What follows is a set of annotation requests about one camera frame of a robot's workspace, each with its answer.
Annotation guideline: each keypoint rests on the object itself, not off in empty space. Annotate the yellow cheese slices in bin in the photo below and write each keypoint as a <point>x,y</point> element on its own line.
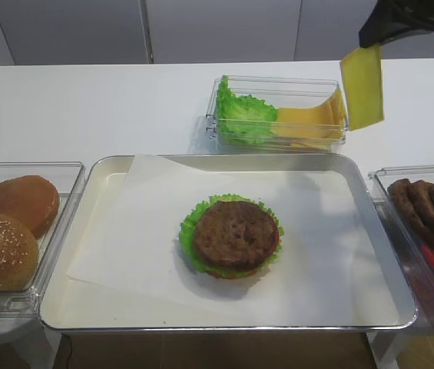
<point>319,127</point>

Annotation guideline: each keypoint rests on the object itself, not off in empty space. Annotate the left brown patty in bin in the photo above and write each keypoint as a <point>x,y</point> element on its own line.
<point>398,192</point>

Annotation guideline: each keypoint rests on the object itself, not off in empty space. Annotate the brown burger patty on stack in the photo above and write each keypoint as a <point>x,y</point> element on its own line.
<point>234,236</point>

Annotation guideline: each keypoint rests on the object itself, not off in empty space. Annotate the bottom bun under stack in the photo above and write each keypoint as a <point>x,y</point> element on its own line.
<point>230,275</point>

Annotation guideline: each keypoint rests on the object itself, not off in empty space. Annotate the plain brown bun bottom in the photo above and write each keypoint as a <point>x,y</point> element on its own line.
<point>32,200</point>

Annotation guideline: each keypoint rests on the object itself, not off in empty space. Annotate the sesame seed bun top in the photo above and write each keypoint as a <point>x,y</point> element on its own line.
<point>19,254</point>

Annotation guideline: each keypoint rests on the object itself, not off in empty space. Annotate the red tomato under patty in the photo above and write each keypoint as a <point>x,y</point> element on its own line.
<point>276,239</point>

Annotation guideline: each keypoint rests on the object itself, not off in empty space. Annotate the yellow cheese slice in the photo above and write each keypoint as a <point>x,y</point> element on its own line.
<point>362,77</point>

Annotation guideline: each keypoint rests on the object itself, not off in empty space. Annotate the green lettuce leaves in bin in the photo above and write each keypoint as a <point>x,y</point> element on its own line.
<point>244,119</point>

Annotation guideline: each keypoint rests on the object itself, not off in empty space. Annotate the white parchment paper sheet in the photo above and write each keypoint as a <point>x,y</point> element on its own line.
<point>136,246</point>

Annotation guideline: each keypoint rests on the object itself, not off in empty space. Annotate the silver metal baking tray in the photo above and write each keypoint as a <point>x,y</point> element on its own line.
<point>385,300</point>

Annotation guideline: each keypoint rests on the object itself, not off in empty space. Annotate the clear bin with patties tomato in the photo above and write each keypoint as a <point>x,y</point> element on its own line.
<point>407,244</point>

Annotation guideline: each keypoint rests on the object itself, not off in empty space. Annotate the clear bin with lettuce cheese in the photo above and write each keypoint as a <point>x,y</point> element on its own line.
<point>279,92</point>

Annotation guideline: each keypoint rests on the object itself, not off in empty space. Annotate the green lettuce under patty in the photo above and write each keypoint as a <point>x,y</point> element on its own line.
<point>188,225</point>

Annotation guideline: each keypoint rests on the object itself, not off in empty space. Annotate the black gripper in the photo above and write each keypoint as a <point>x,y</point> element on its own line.
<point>393,20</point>

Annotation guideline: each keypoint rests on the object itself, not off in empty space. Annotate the clear bin with buns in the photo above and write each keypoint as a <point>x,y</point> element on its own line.
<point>68,177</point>

